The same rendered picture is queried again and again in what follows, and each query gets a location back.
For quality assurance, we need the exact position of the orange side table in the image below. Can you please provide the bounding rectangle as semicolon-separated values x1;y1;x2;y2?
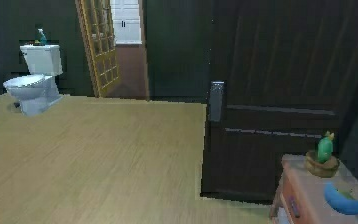
269;153;358;224

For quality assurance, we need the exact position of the dark brown wardrobe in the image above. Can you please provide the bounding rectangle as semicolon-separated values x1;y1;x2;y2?
200;0;358;203

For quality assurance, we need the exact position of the blue bowl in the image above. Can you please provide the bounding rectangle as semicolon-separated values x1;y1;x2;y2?
323;182;358;216

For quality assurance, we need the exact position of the teal spray bottle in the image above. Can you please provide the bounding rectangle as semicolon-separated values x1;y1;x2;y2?
36;28;48;47

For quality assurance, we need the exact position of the green cactus in brown pot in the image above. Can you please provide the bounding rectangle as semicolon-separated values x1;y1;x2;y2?
304;131;341;178

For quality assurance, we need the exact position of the yellow lattice room door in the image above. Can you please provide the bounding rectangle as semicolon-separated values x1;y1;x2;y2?
74;0;121;99

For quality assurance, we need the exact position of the white cupboard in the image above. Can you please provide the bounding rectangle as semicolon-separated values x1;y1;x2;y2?
109;0;143;45

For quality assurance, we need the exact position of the white toilet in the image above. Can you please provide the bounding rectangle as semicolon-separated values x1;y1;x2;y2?
2;44;64;117

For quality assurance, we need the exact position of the grey wardrobe handle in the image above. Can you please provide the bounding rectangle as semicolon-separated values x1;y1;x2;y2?
208;80;226;123

